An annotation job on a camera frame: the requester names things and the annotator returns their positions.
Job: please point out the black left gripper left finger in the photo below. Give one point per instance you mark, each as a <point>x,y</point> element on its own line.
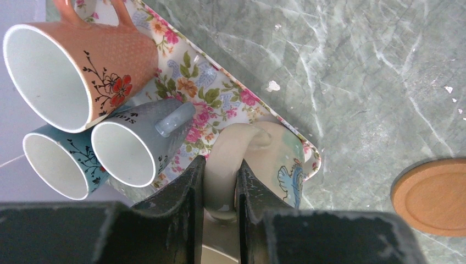
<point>164,228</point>

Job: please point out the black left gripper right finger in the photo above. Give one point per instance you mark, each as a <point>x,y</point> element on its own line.
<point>309,233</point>

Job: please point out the cream seahorse mug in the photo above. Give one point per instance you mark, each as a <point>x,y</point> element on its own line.
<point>275,156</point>

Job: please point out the light wooden coaster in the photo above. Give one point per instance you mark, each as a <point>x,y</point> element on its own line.
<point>431,197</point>

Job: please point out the small light blue mug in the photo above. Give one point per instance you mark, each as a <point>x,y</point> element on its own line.
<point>135,146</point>

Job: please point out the teal blue mug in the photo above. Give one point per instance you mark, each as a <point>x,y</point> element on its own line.
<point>66,162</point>

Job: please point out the floral serving tray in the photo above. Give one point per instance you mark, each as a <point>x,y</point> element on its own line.
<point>186,73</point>

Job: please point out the orange floral mug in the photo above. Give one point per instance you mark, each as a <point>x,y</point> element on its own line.
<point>73,74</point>

